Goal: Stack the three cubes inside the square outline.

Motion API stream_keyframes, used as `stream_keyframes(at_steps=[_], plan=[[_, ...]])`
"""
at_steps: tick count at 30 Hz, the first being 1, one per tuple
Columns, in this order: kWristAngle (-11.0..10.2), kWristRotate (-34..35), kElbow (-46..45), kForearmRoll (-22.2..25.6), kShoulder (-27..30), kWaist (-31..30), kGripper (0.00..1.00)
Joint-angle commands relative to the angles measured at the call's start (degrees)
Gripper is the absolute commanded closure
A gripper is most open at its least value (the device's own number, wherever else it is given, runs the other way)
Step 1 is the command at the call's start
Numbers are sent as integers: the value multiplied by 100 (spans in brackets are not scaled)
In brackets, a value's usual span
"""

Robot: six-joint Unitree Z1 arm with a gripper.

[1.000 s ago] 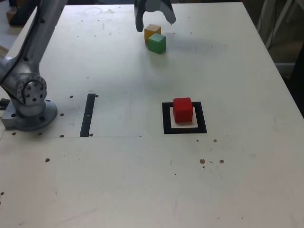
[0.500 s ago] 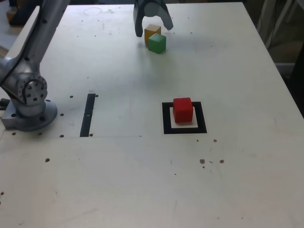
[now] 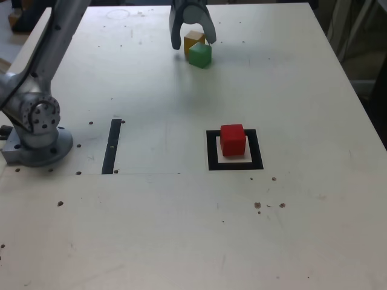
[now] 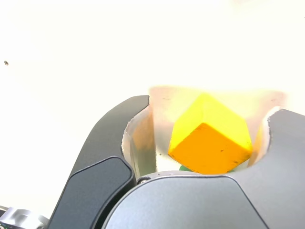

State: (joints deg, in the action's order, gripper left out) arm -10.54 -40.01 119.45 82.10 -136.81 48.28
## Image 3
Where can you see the black tape strip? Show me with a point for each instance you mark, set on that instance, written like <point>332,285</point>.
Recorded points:
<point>110,151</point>

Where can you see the yellow cube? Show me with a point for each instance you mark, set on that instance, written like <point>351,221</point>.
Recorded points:
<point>193,37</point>

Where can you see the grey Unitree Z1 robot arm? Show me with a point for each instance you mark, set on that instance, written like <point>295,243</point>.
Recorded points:
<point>39,117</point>

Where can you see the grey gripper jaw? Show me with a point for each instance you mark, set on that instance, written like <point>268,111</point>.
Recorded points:
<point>174,30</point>
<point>208,27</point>

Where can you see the green cube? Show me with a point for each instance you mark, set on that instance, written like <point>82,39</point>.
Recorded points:
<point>199,57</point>

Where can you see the black tape square outline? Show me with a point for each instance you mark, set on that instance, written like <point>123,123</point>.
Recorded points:
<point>211,157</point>

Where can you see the red cube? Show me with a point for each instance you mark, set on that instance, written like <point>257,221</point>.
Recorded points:
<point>232,142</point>

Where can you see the white metal frame legs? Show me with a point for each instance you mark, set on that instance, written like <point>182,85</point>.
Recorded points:
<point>373,16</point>

